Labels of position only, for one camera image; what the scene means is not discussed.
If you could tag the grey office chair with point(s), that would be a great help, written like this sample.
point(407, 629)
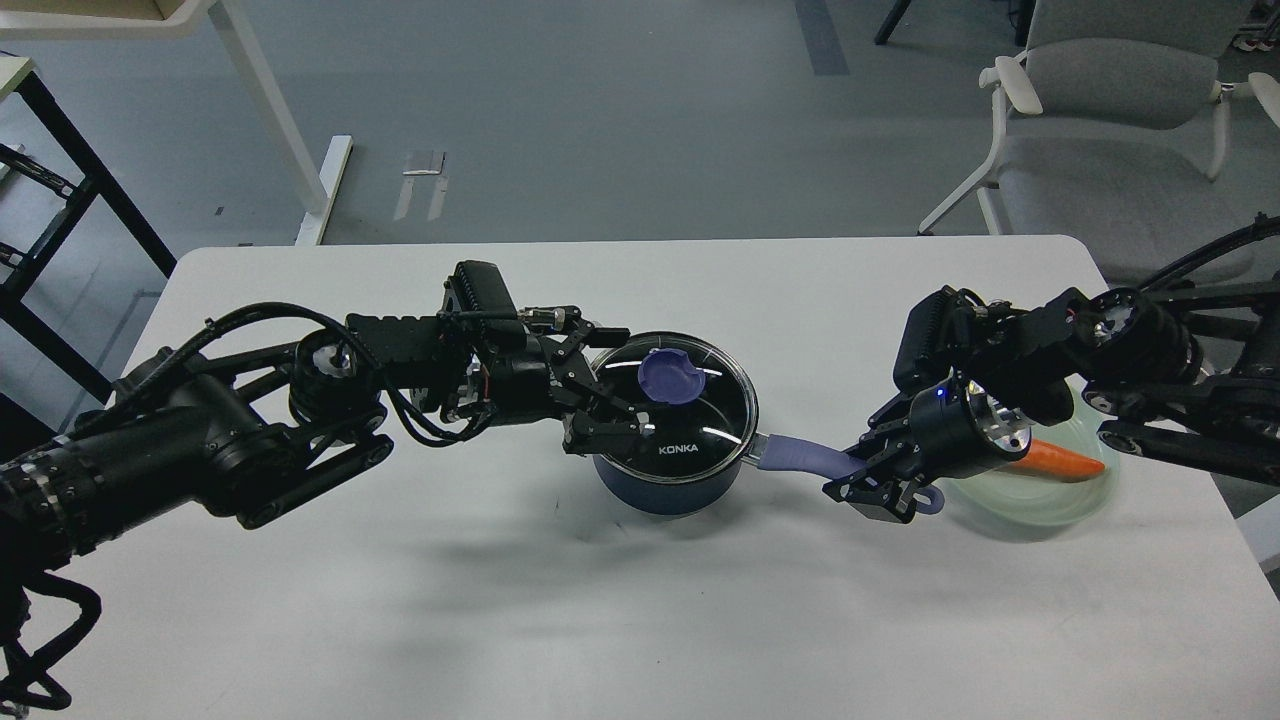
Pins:
point(1112, 127)

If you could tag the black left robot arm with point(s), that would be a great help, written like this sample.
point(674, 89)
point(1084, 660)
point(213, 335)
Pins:
point(269, 407)

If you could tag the blue saucepan with handle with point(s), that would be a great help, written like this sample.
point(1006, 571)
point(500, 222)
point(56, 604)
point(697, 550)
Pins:
point(771, 453)

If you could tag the glass lid with blue knob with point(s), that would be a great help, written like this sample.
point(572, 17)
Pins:
point(701, 402)

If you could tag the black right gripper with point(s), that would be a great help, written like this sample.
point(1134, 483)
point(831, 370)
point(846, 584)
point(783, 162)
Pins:
point(959, 430)

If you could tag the pale green glass plate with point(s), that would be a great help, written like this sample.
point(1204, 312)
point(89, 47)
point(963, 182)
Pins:
point(1006, 503)

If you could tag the orange toy carrot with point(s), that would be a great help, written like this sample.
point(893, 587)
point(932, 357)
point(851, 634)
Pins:
point(1047, 461)

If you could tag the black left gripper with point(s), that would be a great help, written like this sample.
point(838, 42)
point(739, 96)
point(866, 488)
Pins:
point(519, 382)

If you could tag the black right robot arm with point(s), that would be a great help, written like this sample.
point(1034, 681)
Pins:
point(1182, 373)

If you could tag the white desk frame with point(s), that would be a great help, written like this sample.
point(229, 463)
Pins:
point(316, 183)

